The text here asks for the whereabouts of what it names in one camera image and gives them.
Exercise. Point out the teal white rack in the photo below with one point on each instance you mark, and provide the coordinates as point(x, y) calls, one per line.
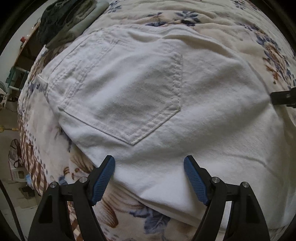
point(17, 78)

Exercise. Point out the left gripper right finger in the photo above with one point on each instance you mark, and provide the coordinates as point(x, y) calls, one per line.
point(246, 220)

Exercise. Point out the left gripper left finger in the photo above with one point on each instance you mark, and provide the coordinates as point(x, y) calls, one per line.
point(52, 222)

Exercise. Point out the light green folded garment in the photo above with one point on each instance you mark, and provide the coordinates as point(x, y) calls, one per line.
point(66, 36)

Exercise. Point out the orange side table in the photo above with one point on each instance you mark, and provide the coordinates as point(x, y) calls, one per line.
point(29, 50)

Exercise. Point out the dark folded pants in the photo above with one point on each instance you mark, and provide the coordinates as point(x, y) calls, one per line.
point(62, 15)

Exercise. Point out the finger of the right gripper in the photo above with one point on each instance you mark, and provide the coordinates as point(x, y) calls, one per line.
point(287, 98)

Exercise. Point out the white denim pants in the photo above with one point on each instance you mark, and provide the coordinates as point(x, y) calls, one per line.
point(150, 96)

